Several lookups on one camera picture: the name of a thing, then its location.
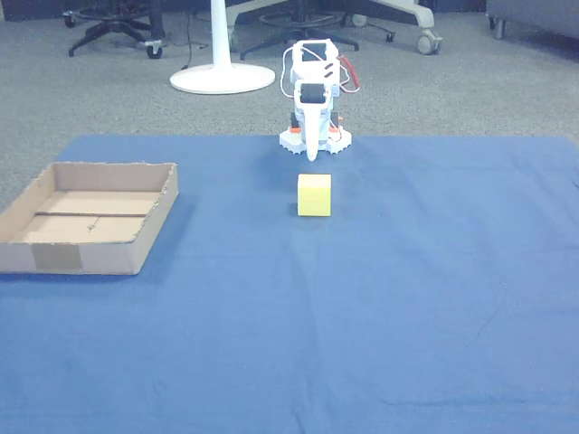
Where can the black office chair base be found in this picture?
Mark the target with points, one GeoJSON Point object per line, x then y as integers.
{"type": "Point", "coordinates": [113, 25]}
{"type": "Point", "coordinates": [298, 32]}

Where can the white pedestal stand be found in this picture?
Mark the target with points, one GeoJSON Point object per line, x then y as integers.
{"type": "Point", "coordinates": [221, 79]}

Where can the blue cloth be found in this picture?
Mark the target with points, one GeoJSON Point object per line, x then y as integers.
{"type": "Point", "coordinates": [316, 316]}

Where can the shallow cardboard box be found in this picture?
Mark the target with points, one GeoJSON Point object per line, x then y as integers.
{"type": "Point", "coordinates": [113, 260]}

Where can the grey furniture on casters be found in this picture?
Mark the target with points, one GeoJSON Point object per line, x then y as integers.
{"type": "Point", "coordinates": [534, 13]}

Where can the yellow foam block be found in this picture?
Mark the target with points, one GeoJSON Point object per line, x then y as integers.
{"type": "Point", "coordinates": [314, 199]}

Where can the white wheeled base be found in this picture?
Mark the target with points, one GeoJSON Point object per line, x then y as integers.
{"type": "Point", "coordinates": [423, 20]}

